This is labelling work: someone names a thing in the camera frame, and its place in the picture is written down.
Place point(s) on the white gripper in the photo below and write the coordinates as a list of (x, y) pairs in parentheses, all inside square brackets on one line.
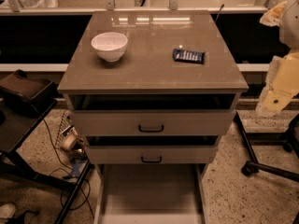
[(290, 27)]

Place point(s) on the blue rxbar snack bar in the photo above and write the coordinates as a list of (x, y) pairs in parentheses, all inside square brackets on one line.
[(188, 56)]

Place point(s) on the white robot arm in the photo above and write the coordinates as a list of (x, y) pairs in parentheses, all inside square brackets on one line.
[(285, 16)]

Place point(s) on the white ceramic bowl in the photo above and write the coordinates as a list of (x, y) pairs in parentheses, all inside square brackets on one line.
[(110, 46)]

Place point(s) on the black office chair base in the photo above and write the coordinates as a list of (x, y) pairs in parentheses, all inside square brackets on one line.
[(288, 141)]

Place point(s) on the grey drawer cabinet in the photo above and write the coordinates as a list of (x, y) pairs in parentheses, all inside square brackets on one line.
[(147, 79)]

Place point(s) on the lower grey drawer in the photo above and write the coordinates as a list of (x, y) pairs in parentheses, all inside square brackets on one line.
[(150, 154)]

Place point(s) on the grey drawer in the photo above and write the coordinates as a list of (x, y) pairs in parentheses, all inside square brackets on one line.
[(150, 154), (91, 123)]

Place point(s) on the upper grey drawer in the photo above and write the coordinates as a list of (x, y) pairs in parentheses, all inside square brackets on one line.
[(91, 123)]

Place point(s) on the roll of tape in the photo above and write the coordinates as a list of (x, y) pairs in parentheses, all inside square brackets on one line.
[(69, 142)]

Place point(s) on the dark box on table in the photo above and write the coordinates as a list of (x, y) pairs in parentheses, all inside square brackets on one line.
[(27, 96)]

